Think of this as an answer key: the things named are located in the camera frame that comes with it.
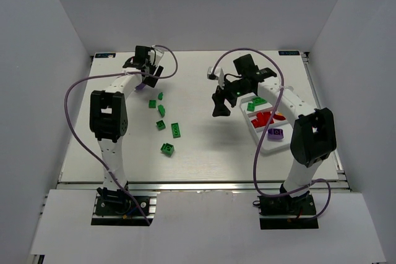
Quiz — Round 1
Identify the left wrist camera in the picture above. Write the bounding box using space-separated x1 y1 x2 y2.
148 47 165 66

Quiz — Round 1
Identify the purple round lego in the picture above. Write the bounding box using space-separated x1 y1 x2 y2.
267 128 284 140

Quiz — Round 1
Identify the red flower lego brick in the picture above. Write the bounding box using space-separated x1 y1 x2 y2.
273 113 286 121

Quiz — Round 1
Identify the purple lego brick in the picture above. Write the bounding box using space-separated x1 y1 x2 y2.
135 83 146 91

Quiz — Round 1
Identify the white sorting tray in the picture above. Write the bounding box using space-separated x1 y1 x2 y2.
240 87 313 155

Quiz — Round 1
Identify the small red lego brick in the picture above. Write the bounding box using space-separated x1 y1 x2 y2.
251 119 262 128

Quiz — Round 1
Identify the green 2x3 lego plate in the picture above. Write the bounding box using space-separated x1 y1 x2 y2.
252 97 267 106

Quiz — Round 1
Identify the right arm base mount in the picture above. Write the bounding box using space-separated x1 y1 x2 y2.
252 192 319 230

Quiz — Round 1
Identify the green 2x2 lego front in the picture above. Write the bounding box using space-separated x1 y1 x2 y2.
160 143 174 156

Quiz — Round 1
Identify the small green lego brick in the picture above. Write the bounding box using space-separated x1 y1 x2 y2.
247 102 256 112

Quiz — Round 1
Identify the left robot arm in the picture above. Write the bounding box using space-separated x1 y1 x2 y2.
89 46 164 210

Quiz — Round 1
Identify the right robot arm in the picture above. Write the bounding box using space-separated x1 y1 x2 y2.
207 54 337 200

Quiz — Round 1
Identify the red 2x4 lego brick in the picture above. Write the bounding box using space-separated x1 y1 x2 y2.
255 112 266 127

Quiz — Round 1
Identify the green upside-down square lego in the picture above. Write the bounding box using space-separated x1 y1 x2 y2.
156 120 166 130

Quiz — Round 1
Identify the table label sticker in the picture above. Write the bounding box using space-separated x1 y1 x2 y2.
94 53 116 59
278 50 300 56

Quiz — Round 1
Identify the right table label sticker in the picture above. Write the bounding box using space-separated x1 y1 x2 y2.
278 50 300 56

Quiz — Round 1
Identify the left table label sticker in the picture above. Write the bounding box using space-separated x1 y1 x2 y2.
94 53 116 59

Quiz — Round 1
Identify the green curved lego piece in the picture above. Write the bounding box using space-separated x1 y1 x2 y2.
158 104 166 117

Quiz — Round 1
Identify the green upside-down long lego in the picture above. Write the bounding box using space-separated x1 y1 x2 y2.
171 122 181 138

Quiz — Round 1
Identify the green 2x2 lego brick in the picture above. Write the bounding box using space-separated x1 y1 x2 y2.
148 100 157 108

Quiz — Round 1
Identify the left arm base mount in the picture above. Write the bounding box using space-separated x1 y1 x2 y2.
91 187 153 227

